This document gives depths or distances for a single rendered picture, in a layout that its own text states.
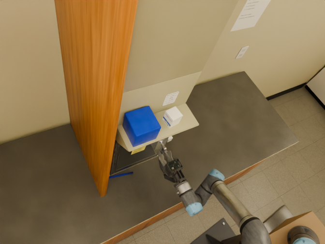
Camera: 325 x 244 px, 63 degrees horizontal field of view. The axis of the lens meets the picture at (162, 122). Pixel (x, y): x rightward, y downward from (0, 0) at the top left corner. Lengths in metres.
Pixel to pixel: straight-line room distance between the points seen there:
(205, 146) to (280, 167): 1.62
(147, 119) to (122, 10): 0.52
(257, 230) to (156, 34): 0.80
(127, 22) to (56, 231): 1.16
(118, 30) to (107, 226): 1.12
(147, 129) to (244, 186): 2.09
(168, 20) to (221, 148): 1.22
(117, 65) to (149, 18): 0.15
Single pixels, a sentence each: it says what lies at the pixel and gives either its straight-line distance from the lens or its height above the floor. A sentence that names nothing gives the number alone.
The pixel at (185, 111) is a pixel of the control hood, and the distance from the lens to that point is 1.11.
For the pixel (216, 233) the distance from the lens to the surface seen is 2.62.
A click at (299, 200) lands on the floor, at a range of 3.21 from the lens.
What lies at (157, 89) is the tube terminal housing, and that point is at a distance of 0.93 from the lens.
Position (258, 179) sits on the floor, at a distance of 3.01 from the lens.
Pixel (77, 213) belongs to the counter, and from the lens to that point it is 1.48.
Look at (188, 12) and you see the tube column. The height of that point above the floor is 1.99.
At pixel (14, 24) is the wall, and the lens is 1.13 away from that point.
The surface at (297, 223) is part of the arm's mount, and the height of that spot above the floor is 1.09.
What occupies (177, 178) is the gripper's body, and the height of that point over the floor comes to 1.20.
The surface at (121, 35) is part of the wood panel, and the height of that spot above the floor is 2.04.
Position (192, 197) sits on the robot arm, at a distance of 1.30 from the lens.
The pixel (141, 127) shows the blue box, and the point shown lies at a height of 1.60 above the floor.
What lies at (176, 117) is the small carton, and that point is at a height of 1.57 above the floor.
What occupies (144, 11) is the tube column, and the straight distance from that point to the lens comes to 0.64.
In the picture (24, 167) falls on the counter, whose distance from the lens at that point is 1.59.
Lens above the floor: 2.38
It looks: 56 degrees down
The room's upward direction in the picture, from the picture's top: 24 degrees clockwise
